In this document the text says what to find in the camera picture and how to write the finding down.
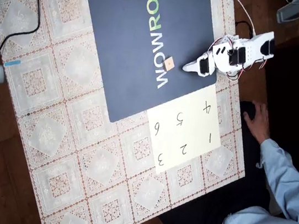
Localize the small wooden cube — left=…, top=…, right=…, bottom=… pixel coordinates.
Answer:
left=162, top=55, right=177, bottom=72

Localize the black computer mouse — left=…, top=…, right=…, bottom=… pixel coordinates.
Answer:
left=238, top=100, right=258, bottom=122

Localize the dark blue WOWROBO mat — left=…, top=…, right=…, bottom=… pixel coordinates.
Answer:
left=62, top=0, right=229, bottom=137

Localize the right forearm in blue sleeve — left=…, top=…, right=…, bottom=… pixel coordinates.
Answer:
left=249, top=137, right=299, bottom=224

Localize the white paper with handwritten numbers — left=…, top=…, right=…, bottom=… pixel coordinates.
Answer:
left=138, top=77, right=229, bottom=183

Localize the white robot USB cable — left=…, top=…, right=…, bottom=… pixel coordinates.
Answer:
left=227, top=0, right=262, bottom=36

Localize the thin black power cable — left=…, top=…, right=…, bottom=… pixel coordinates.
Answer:
left=234, top=19, right=257, bottom=35

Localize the white lace tablecloth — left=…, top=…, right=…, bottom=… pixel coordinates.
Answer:
left=0, top=0, right=270, bottom=224

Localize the person's right hand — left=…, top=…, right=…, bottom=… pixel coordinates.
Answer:
left=239, top=99, right=276, bottom=148

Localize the blue tape strip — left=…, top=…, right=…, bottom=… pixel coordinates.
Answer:
left=4, top=58, right=22, bottom=70

